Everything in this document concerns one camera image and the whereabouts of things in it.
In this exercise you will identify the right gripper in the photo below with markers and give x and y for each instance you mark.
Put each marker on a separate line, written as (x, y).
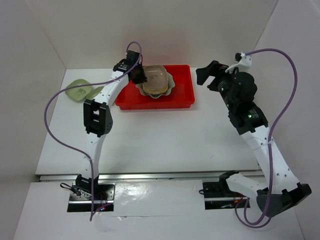
(215, 69)

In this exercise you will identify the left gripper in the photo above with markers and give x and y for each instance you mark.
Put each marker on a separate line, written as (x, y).
(142, 78)

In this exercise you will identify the brown square plate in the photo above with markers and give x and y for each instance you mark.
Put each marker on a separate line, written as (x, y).
(156, 75)

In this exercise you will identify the large green scalloped bowl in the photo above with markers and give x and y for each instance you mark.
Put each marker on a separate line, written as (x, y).
(171, 85)

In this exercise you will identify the green square plate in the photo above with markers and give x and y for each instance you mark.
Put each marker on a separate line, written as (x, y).
(94, 93)
(80, 92)

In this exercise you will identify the yellow square plate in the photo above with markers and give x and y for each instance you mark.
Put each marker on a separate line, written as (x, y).
(154, 90)

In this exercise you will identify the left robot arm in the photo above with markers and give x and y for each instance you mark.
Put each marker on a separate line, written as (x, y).
(97, 117)

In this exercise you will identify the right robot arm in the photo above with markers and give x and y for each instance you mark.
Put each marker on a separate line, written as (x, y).
(283, 190)

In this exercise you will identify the red plastic bin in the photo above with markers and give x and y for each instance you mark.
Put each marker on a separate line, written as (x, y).
(181, 95)

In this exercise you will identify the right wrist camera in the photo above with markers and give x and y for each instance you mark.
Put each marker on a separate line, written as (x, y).
(243, 63)

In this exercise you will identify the front aluminium rail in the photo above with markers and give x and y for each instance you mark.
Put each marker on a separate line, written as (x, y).
(203, 175)

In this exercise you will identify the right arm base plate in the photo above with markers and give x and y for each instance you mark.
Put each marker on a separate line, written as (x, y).
(217, 198)

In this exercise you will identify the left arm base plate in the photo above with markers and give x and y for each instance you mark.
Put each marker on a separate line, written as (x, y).
(80, 201)

